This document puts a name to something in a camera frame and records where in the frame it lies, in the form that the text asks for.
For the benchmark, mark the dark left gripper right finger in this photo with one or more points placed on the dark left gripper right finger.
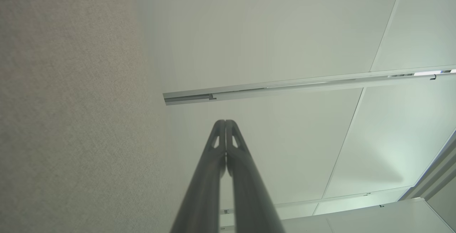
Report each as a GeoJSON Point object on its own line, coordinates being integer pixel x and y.
{"type": "Point", "coordinates": [249, 190]}

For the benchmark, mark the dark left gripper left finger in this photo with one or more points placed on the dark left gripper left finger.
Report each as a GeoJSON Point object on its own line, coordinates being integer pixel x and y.
{"type": "Point", "coordinates": [203, 190]}

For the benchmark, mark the thin white panel joint rail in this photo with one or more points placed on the thin white panel joint rail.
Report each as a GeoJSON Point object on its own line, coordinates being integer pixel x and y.
{"type": "Point", "coordinates": [295, 203]}

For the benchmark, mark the grey metal partition post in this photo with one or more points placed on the grey metal partition post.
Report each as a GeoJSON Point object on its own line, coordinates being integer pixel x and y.
{"type": "Point", "coordinates": [285, 85]}

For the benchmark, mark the grey metal frame bar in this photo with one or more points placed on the grey metal frame bar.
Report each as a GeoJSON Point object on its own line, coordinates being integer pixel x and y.
{"type": "Point", "coordinates": [438, 169]}

